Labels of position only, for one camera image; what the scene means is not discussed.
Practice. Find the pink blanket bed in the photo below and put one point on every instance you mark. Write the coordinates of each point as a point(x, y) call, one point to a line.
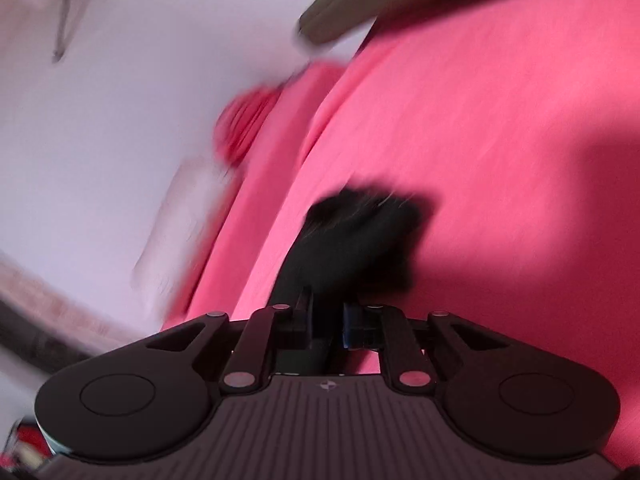
point(268, 171)
point(519, 120)

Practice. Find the pink blanket far bed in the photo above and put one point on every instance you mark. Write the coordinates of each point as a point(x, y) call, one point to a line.
point(268, 171)

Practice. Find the cream embossed pillow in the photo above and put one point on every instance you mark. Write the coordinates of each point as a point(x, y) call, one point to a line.
point(195, 207)

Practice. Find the black knit pants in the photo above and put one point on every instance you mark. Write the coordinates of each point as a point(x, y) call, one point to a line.
point(354, 246)

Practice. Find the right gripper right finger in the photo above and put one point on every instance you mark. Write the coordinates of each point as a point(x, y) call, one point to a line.
point(386, 331)

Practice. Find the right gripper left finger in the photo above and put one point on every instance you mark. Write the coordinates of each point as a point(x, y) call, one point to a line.
point(275, 340)

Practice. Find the pink blanket near bed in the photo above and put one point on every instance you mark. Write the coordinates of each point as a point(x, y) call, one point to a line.
point(519, 120)

